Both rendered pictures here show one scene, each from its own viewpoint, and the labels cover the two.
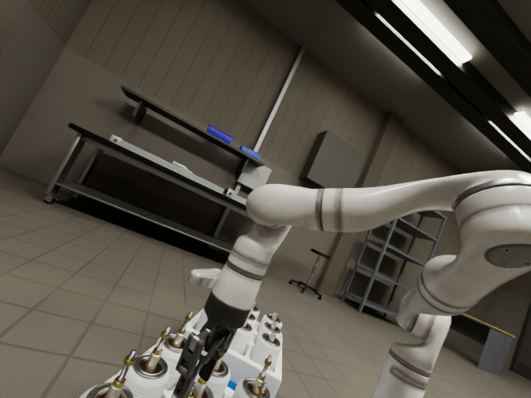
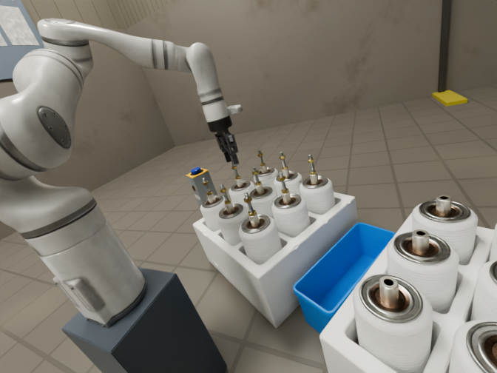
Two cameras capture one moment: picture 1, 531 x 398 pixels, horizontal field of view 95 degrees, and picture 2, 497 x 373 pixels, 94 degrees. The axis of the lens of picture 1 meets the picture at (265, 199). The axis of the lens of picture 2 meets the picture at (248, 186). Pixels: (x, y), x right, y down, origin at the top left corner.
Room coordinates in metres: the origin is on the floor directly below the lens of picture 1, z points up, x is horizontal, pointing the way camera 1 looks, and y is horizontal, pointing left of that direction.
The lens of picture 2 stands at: (1.03, -0.48, 0.57)
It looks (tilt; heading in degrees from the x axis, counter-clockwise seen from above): 23 degrees down; 140
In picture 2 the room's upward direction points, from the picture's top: 17 degrees counter-clockwise
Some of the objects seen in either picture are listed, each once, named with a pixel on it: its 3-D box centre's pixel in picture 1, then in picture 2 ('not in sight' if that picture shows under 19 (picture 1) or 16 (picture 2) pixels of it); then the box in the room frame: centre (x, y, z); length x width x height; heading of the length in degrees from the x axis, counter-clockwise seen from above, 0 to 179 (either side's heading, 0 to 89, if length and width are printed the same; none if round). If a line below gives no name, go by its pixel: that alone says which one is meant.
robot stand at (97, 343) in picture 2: not in sight; (158, 350); (0.62, -0.49, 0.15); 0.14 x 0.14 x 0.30; 19
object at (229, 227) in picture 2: not in sight; (239, 235); (0.53, -0.16, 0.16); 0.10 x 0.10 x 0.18
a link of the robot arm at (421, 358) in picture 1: (419, 334); (27, 172); (0.62, -0.49, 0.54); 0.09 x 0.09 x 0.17; 60
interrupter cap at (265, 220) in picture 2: (256, 390); (255, 223); (0.65, -0.18, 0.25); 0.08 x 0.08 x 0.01
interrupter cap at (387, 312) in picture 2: (271, 339); (389, 297); (0.96, -0.24, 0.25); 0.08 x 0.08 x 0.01
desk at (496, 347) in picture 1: (457, 330); not in sight; (4.49, -4.18, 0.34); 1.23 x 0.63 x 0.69; 19
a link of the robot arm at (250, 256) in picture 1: (264, 230); (204, 74); (0.44, -0.02, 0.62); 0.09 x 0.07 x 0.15; 153
